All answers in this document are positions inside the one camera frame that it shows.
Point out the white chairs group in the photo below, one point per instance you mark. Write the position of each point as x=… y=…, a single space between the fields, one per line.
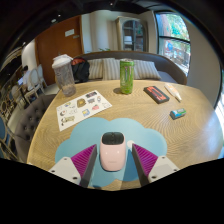
x=35 y=81

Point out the black and orange box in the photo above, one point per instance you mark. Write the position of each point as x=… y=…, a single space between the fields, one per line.
x=156 y=94

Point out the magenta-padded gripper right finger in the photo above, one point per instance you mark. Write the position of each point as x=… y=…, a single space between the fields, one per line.
x=163 y=166

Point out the blue upholstered chair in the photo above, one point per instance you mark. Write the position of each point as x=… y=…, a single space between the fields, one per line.
x=4 y=133

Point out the white sticker sheet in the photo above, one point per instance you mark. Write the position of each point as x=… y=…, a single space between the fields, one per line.
x=83 y=108

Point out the green gum pack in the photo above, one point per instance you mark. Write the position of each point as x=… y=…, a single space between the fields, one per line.
x=178 y=113

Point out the grey tufted chair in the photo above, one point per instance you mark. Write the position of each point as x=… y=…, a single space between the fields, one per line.
x=31 y=121

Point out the black-framed window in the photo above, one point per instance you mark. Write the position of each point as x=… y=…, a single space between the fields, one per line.
x=173 y=41

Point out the white and orange tube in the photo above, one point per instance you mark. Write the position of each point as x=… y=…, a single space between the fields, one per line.
x=172 y=91

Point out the person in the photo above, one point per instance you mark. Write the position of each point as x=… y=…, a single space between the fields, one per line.
x=24 y=76

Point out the arched glass-door cabinet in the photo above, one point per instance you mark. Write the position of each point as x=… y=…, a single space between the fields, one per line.
x=131 y=35

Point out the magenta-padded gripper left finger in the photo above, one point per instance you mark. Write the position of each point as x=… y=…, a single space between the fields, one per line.
x=66 y=168

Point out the green drink can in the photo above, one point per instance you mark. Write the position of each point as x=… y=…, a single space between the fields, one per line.
x=127 y=78

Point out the grey curved sofa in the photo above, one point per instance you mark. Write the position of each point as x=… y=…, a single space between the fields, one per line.
x=168 y=66

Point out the brown wooden door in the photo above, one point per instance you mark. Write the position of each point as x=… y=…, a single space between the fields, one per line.
x=53 y=43

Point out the striped cushion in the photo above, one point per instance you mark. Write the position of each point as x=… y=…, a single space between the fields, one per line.
x=146 y=70
x=111 y=69
x=95 y=68

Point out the black backpack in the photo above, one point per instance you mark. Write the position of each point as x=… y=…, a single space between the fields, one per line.
x=81 y=70

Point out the clear plastic tumbler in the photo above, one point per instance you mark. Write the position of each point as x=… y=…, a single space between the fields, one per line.
x=65 y=78

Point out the blue cloud-shaped mouse pad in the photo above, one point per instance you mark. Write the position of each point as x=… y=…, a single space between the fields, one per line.
x=86 y=133

